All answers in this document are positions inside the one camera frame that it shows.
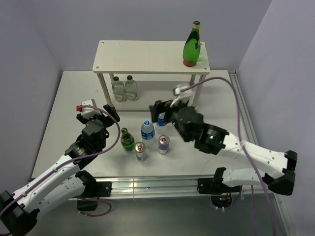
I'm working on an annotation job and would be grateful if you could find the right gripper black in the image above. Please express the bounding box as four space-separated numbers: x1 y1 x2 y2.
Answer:
149 97 190 142

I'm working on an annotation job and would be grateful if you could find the green glass bottle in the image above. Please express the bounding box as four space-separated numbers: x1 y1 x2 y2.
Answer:
121 127 135 151
183 21 201 67

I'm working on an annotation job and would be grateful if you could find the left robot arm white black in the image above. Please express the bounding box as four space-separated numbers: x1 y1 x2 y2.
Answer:
0 104 120 236

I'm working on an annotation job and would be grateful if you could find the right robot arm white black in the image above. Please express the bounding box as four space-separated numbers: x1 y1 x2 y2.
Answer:
149 100 297 196

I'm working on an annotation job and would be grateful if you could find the white two-tier wooden shelf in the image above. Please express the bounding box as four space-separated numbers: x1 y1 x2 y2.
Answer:
93 40 210 111

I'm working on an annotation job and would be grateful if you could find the water bottle blue cap rear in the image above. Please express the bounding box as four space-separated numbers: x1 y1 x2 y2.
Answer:
156 113 167 135

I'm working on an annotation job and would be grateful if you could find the water bottle blue cap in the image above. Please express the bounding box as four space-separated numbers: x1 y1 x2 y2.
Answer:
140 120 155 147
156 113 167 135

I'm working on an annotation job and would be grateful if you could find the clear soda water bottle left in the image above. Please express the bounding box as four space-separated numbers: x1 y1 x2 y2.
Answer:
112 76 126 102

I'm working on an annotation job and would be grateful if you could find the clear soda water bottle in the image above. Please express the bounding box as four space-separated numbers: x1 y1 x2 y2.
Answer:
112 76 126 102
125 75 138 101

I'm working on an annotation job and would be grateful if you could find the water bottle blue cap front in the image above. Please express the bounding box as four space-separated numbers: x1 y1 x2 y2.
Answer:
140 120 155 147

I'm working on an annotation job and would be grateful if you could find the clear soda water bottle right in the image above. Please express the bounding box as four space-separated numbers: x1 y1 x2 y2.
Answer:
125 75 138 101

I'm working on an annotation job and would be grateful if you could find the silver energy drink can right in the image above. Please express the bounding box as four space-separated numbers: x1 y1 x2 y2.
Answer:
158 135 170 154

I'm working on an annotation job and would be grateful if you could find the silver energy drink can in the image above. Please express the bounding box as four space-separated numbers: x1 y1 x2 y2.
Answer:
134 142 147 162
158 135 170 154

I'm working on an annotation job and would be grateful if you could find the silver energy drink can left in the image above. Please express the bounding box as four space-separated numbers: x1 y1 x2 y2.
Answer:
134 142 147 162

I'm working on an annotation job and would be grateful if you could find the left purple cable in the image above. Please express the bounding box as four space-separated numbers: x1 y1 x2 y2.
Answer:
0 105 122 234

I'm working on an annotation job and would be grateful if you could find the purple cable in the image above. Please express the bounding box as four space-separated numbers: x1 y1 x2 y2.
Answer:
181 77 278 236
0 105 122 234

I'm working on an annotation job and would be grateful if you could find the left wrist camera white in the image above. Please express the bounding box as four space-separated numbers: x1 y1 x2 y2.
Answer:
76 99 101 118

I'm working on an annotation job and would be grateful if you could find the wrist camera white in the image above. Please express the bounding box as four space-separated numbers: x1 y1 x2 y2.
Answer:
76 99 101 118
170 83 192 107

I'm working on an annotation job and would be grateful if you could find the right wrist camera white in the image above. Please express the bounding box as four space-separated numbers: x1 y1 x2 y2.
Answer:
170 83 192 107

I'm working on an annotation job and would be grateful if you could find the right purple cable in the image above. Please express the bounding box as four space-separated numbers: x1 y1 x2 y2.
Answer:
181 77 278 236

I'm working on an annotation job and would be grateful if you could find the aluminium frame rail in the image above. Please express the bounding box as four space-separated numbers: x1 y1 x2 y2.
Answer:
27 69 296 236

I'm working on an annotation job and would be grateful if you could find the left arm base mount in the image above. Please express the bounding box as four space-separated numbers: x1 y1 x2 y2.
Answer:
76 181 112 217

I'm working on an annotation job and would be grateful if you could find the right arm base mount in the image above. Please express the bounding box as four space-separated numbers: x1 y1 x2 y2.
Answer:
197 178 243 212

